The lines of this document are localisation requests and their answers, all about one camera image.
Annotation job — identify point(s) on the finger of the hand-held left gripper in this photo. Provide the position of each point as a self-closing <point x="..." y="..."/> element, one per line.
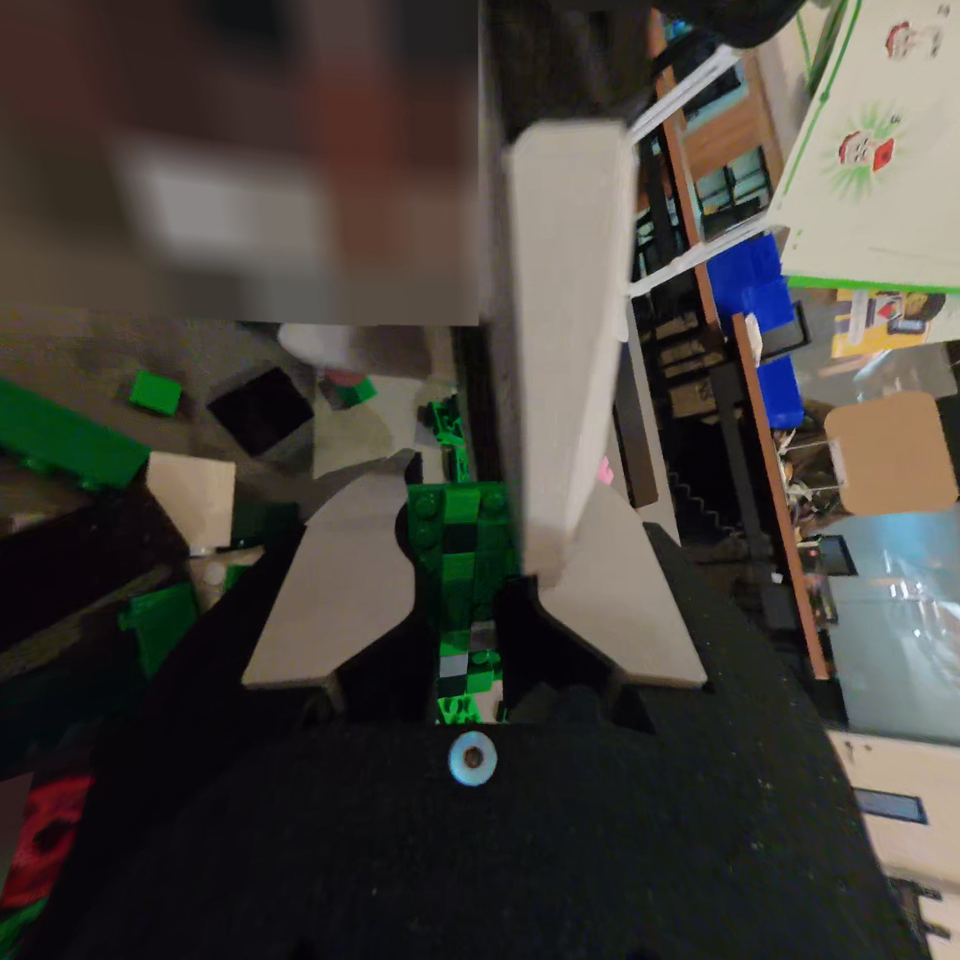
<point x="570" y="300"/>

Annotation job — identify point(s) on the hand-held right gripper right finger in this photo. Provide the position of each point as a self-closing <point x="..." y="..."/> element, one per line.
<point x="622" y="615"/>

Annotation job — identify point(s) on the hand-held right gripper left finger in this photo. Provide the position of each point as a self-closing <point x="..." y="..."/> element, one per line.
<point x="337" y="600"/>

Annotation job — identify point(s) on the green checkered brick assembly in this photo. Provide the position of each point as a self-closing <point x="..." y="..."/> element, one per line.
<point x="465" y="540"/>

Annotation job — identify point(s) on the white book stand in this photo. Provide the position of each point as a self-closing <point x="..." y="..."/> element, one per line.
<point x="686" y="94"/>

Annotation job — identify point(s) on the pink toy pig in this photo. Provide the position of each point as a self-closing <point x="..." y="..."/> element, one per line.
<point x="604" y="472"/>

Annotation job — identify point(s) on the white toy brick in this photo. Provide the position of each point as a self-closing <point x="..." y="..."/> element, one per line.
<point x="191" y="495"/>

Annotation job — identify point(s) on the blue storage bin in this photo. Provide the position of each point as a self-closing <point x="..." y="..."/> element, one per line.
<point x="780" y="390"/>
<point x="750" y="277"/>

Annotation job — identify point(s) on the wooden table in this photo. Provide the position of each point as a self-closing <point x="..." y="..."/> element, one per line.
<point x="784" y="510"/>

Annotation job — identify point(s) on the black sloped toy brick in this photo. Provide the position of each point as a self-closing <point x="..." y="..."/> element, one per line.
<point x="259" y="412"/>

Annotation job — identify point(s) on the long black toy plate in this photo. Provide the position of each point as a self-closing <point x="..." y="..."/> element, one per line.
<point x="75" y="570"/>

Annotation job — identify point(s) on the pile of green toy bricks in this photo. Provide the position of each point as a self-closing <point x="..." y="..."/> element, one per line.
<point x="155" y="392"/>

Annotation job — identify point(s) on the glass partition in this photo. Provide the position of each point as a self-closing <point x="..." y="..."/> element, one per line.
<point x="900" y="637"/>

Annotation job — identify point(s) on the yellow printed box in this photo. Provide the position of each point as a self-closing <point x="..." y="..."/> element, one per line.
<point x="862" y="330"/>

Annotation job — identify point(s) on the white cabinet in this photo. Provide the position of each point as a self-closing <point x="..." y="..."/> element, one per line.
<point x="885" y="780"/>

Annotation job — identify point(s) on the long green toy plate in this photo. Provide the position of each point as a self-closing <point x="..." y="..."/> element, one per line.
<point x="60" y="442"/>

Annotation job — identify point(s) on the white instruction booklet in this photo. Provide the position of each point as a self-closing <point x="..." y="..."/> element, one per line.
<point x="885" y="210"/>

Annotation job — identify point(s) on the red round toy brick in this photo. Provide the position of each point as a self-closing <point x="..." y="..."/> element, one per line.
<point x="52" y="825"/>

